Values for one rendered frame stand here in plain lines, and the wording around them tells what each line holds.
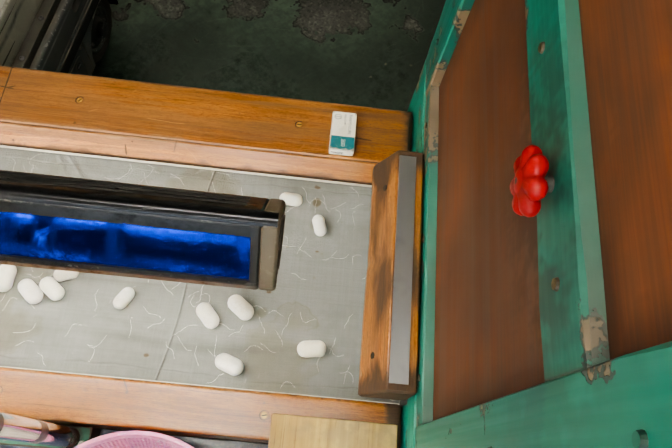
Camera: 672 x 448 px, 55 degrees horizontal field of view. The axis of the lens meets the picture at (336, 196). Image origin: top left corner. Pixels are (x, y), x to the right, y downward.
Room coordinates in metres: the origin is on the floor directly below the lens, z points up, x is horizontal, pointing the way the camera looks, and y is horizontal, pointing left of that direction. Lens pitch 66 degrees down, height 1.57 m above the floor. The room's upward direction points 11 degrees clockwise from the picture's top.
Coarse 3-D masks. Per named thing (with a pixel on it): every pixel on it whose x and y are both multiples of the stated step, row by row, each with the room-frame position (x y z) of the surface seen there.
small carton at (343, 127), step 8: (336, 112) 0.48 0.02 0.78; (344, 112) 0.48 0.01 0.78; (336, 120) 0.46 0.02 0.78; (344, 120) 0.47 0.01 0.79; (352, 120) 0.47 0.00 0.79; (336, 128) 0.45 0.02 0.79; (344, 128) 0.45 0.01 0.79; (352, 128) 0.46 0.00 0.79; (336, 136) 0.44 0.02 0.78; (344, 136) 0.44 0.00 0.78; (352, 136) 0.44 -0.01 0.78; (336, 144) 0.43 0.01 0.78; (344, 144) 0.43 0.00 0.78; (352, 144) 0.43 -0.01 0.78; (336, 152) 0.42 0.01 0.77; (344, 152) 0.42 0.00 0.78; (352, 152) 0.42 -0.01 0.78
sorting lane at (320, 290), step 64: (256, 192) 0.35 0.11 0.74; (320, 192) 0.37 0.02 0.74; (320, 256) 0.28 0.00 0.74; (0, 320) 0.11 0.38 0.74; (64, 320) 0.12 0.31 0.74; (128, 320) 0.14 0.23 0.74; (192, 320) 0.16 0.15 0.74; (256, 320) 0.17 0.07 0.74; (320, 320) 0.19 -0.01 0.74; (192, 384) 0.08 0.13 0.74; (256, 384) 0.09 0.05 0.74; (320, 384) 0.11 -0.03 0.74
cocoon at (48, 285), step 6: (42, 282) 0.16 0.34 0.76; (48, 282) 0.16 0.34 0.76; (54, 282) 0.17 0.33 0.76; (42, 288) 0.16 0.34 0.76; (48, 288) 0.16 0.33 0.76; (54, 288) 0.16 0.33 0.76; (60, 288) 0.16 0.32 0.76; (48, 294) 0.15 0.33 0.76; (54, 294) 0.15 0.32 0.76; (60, 294) 0.15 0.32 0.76; (54, 300) 0.15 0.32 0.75
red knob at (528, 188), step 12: (528, 156) 0.19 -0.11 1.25; (540, 156) 0.19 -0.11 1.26; (516, 168) 0.19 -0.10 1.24; (528, 168) 0.18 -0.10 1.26; (540, 168) 0.18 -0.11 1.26; (516, 180) 0.18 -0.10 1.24; (528, 180) 0.18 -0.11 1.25; (540, 180) 0.17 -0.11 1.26; (552, 180) 0.18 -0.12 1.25; (516, 192) 0.17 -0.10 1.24; (528, 192) 0.17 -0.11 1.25; (540, 192) 0.17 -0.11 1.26; (516, 204) 0.17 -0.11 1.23; (528, 204) 0.16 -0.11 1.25; (540, 204) 0.17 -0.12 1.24; (528, 216) 0.16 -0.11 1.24
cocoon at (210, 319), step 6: (198, 306) 0.17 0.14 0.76; (204, 306) 0.17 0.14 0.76; (210, 306) 0.18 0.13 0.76; (198, 312) 0.16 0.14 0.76; (204, 312) 0.17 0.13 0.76; (210, 312) 0.17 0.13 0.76; (204, 318) 0.16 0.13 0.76; (210, 318) 0.16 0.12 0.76; (216, 318) 0.16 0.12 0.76; (204, 324) 0.15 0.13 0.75; (210, 324) 0.15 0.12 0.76; (216, 324) 0.15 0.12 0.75
